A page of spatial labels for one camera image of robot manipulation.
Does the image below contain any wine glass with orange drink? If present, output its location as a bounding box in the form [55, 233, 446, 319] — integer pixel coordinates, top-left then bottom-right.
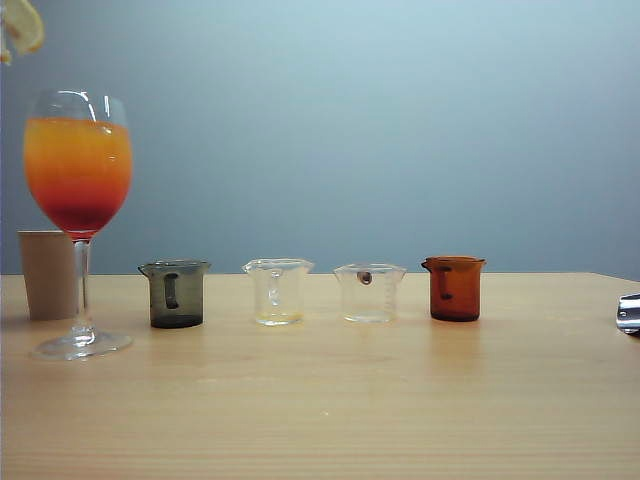
[22, 89, 135, 362]

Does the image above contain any yellow lemon slice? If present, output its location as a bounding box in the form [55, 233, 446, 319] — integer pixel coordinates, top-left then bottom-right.
[0, 0, 45, 66]

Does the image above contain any beige paper cup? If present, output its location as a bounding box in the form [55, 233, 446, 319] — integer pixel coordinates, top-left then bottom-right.
[17, 230, 80, 322]

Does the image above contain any clear beaker with yellow residue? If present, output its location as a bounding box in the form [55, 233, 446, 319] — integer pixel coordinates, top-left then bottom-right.
[241, 257, 315, 327]

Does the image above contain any clear graduated glass beaker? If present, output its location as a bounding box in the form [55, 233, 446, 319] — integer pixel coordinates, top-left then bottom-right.
[332, 263, 407, 324]

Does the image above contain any smoky grey glass beaker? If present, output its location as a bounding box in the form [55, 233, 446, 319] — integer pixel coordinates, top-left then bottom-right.
[137, 259, 213, 330]

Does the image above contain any amber glass beaker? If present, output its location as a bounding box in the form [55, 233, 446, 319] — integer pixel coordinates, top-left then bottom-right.
[420, 255, 487, 323]

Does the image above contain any shiny metal object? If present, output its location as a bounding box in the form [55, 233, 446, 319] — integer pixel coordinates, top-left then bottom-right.
[614, 293, 640, 337]

